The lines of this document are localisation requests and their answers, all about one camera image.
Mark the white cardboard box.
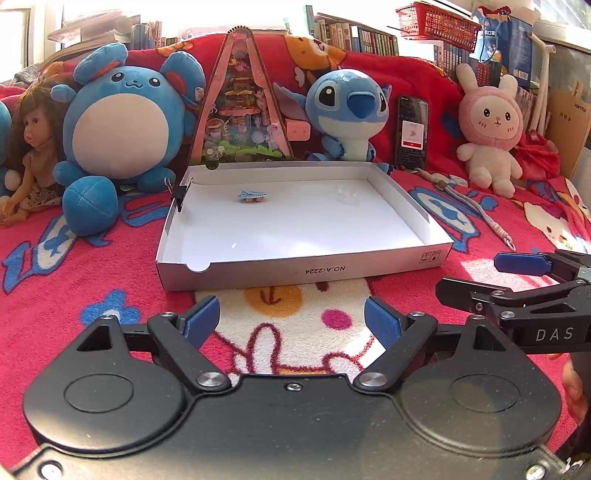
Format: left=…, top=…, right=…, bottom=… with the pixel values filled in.
left=156, top=161, right=454, bottom=292

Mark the person's right hand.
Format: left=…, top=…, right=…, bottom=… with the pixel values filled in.
left=561, top=355, right=590, bottom=431

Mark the blue alien plush toy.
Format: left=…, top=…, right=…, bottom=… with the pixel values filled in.
left=272, top=69, right=394, bottom=176

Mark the black binder clip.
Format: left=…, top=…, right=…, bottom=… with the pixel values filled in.
left=164, top=178, right=194, bottom=212

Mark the blue paper bag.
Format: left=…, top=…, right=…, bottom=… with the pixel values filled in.
left=475, top=9, right=536, bottom=86

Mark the brown-haired doll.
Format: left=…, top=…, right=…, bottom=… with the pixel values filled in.
left=0, top=76, right=77, bottom=227

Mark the white wooden stand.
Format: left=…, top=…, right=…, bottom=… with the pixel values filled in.
left=529, top=32, right=555, bottom=134

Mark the triangular toy display case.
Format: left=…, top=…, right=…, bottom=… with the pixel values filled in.
left=188, top=25, right=295, bottom=169

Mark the row of red-spined books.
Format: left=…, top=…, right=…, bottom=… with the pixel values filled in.
left=434, top=41, right=504, bottom=88

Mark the small pink box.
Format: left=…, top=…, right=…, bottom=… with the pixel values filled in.
left=285, top=117, right=311, bottom=140

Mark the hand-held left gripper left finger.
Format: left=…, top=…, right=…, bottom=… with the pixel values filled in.
left=74, top=295, right=232, bottom=394

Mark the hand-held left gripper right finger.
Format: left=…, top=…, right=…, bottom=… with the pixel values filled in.
left=353, top=295, right=523, bottom=394

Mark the round blue plush toy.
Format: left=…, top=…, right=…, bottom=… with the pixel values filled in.
left=50, top=42, right=206, bottom=238

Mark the printed red blanket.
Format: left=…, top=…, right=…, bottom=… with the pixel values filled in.
left=0, top=32, right=591, bottom=457

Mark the pink bunny plush toy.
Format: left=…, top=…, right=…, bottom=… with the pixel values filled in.
left=455, top=63, right=525, bottom=198

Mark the brown cardboard box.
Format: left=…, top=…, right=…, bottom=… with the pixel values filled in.
left=545, top=88, right=591, bottom=178

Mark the black smartphone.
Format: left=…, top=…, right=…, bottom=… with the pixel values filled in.
left=394, top=95, right=430, bottom=171

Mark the grey phone lanyard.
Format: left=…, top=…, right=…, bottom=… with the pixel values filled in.
left=413, top=168, right=517, bottom=252

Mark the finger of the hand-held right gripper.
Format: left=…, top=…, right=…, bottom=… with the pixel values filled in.
left=493, top=249, right=591, bottom=283
left=436, top=276, right=591, bottom=320

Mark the stack of papers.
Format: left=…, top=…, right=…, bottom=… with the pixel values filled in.
left=46, top=14, right=141, bottom=52

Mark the red cloth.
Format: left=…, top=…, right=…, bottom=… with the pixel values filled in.
left=515, top=131, right=561, bottom=185

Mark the red plastic basket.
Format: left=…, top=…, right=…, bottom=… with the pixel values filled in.
left=396, top=2, right=481, bottom=52

